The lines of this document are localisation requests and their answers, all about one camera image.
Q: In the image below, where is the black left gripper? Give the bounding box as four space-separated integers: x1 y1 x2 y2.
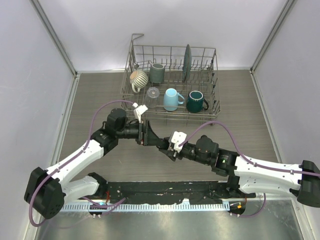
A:
116 119 163 146

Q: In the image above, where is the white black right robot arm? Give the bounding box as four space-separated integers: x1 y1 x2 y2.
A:
158 135 320 208

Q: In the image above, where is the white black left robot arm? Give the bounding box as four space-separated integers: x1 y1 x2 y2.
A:
24 108 169 220

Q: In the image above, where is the clear drinking glass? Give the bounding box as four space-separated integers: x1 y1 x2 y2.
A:
144 87 160 108

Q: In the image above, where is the light blue mug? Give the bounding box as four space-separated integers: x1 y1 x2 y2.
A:
163 88 185 112

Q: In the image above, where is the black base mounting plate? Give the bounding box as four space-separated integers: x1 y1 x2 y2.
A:
102 181 256 205

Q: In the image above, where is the dark green mug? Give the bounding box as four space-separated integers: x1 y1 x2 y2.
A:
186 90 209 113

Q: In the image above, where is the striped beige mug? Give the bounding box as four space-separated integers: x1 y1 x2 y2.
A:
129 70 149 93

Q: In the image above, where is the grey green cup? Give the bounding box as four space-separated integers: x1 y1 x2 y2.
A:
149 63 165 84

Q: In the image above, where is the dark green plate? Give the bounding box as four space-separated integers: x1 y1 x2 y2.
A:
182 44 192 83

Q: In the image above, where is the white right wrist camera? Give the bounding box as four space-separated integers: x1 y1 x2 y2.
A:
169 131 187 145

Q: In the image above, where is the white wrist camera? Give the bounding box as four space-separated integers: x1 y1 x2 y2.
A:
132 102 148 123
169 131 187 145

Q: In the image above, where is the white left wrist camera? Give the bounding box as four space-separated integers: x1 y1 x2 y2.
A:
132 102 148 123

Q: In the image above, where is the metal wire dish rack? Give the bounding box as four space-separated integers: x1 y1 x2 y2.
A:
120 33 221 124

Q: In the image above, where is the white slotted cable duct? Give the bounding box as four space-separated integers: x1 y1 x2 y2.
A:
60 201 230 214

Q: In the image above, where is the aluminium frame rail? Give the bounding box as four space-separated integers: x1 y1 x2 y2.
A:
29 0 77 76

